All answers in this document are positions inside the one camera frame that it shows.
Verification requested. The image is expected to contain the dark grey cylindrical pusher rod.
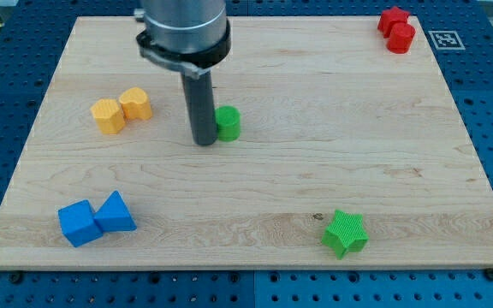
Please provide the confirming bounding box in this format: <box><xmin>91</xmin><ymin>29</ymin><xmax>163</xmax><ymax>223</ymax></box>
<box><xmin>181</xmin><ymin>72</ymin><xmax>217</xmax><ymax>146</ymax></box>

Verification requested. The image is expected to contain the black clamp ring flange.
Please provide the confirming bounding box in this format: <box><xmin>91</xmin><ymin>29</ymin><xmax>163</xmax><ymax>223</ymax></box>
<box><xmin>136</xmin><ymin>9</ymin><xmax>231</xmax><ymax>80</ymax></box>

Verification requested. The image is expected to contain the green cylinder block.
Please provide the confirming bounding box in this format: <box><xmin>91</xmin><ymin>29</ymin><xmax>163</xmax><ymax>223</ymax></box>
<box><xmin>216</xmin><ymin>105</ymin><xmax>241</xmax><ymax>142</ymax></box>

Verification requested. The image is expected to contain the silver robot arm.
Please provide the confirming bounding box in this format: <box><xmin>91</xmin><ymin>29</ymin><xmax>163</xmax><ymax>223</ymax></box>
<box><xmin>136</xmin><ymin>0</ymin><xmax>231</xmax><ymax>146</ymax></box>

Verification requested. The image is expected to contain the yellow heart block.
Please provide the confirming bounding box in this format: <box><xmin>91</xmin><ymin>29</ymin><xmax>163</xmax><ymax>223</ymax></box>
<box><xmin>118</xmin><ymin>87</ymin><xmax>153</xmax><ymax>120</ymax></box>

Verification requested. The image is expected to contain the yellow pentagon block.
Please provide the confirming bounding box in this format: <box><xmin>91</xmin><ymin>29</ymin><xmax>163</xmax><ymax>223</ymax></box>
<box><xmin>90</xmin><ymin>98</ymin><xmax>126</xmax><ymax>134</ymax></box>

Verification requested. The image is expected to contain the blue triangle block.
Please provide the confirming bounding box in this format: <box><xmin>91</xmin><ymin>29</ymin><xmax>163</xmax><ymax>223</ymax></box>
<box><xmin>93</xmin><ymin>191</ymin><xmax>137</xmax><ymax>232</ymax></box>

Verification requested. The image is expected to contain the wooden board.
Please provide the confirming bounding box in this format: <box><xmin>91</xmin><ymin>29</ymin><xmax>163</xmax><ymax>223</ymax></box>
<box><xmin>0</xmin><ymin>16</ymin><xmax>493</xmax><ymax>271</ymax></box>

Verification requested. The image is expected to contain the blue cube block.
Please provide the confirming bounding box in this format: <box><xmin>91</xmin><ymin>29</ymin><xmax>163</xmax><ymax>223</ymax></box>
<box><xmin>57</xmin><ymin>199</ymin><xmax>103</xmax><ymax>247</ymax></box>

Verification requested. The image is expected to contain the red star block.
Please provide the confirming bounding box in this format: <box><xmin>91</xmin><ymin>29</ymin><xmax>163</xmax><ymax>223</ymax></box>
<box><xmin>377</xmin><ymin>6</ymin><xmax>411</xmax><ymax>39</ymax></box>

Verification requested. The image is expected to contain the red cylinder block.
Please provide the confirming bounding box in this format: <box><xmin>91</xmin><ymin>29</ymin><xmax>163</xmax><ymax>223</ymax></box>
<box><xmin>386</xmin><ymin>23</ymin><xmax>416</xmax><ymax>54</ymax></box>

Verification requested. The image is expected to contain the green star block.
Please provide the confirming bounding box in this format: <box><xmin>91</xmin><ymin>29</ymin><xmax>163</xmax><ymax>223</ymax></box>
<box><xmin>321</xmin><ymin>210</ymin><xmax>370</xmax><ymax>259</ymax></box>

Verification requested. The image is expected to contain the white fiducial marker tag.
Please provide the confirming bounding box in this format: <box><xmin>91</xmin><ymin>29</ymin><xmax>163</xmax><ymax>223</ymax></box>
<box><xmin>429</xmin><ymin>30</ymin><xmax>465</xmax><ymax>50</ymax></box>

